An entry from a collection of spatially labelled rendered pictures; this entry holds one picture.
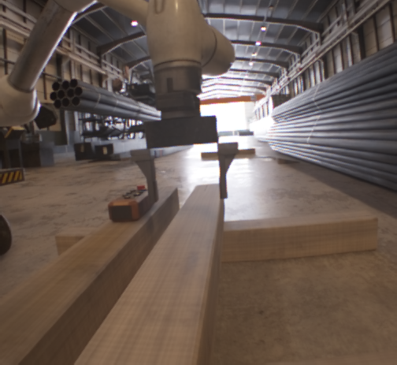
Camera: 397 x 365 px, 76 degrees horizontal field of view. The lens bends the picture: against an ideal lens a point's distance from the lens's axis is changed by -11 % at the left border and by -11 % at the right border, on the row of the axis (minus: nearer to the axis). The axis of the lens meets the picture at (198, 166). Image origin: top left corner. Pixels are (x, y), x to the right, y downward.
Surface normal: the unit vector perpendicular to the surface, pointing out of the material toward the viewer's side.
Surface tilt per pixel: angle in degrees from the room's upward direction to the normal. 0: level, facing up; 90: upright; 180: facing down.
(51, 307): 0
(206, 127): 90
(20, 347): 0
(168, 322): 0
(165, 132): 90
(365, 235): 90
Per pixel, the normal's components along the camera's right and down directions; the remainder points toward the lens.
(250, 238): -0.09, 0.11
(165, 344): -0.08, -0.99
